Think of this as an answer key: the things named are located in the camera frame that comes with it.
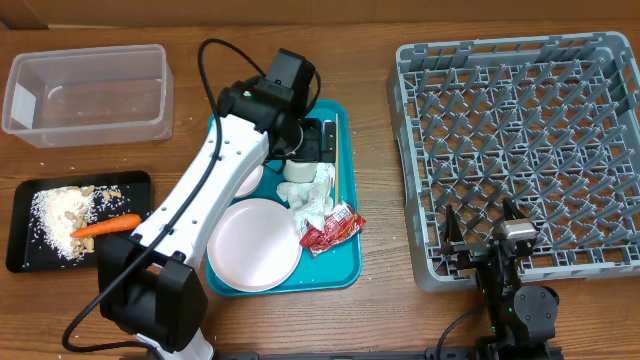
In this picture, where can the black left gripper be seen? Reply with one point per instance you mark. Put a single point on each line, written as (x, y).
(311, 147)

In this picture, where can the pink bowl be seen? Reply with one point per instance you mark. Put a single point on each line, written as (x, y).
(251, 183)

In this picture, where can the rice and peanut scraps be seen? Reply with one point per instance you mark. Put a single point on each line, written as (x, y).
(60, 211)

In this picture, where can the clear plastic bin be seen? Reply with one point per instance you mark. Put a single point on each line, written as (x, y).
(90, 96)

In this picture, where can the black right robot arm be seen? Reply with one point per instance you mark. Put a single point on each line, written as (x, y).
(522, 316)

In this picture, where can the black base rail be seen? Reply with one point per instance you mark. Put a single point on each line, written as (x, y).
(380, 354)

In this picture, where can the grey dishwasher rack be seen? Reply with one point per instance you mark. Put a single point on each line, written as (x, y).
(550, 122)

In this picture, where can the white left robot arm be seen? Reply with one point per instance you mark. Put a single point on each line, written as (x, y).
(148, 281)

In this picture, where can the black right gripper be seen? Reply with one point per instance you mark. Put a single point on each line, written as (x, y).
(472, 252)

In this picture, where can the red snack wrapper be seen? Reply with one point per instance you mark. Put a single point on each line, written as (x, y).
(340, 225)

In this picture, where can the wooden chopstick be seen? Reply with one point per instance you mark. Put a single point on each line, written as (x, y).
(337, 161)

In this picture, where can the teal serving tray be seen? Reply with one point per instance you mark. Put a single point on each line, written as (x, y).
(340, 266)

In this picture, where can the white cup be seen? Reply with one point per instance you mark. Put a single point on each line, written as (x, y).
(299, 172)

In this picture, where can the orange carrot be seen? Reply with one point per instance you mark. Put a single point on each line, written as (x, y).
(113, 225)

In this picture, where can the white napkin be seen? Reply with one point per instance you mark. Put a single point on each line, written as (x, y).
(310, 202)

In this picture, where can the black waste tray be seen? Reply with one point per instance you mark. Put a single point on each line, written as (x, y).
(113, 252)

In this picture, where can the large pink plate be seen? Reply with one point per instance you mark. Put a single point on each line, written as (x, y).
(256, 245)

